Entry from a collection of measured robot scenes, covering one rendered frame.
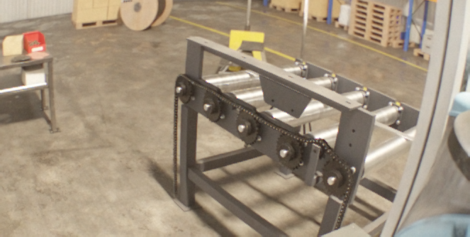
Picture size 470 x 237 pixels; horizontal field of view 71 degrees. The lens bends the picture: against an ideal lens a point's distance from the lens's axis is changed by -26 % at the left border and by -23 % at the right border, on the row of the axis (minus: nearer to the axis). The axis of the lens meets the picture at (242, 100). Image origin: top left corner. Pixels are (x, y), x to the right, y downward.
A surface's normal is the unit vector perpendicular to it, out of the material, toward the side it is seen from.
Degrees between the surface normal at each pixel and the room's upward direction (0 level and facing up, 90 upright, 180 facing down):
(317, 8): 90
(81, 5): 90
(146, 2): 90
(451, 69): 90
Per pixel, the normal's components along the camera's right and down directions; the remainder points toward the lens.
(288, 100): -0.78, 0.15
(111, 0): 0.55, 0.33
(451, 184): -0.98, -0.14
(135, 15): -0.39, 0.29
